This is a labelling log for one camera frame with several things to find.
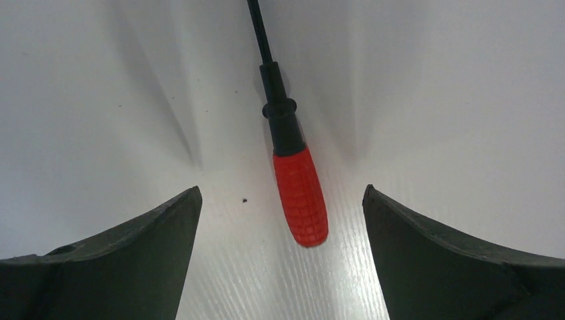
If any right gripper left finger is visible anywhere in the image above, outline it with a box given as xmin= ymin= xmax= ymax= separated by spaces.
xmin=1 ymin=187 xmax=203 ymax=319

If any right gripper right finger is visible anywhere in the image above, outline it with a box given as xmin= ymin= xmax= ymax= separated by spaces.
xmin=362 ymin=185 xmax=564 ymax=319

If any red black screwdriver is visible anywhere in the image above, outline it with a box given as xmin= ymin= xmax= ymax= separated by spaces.
xmin=247 ymin=1 xmax=329 ymax=247

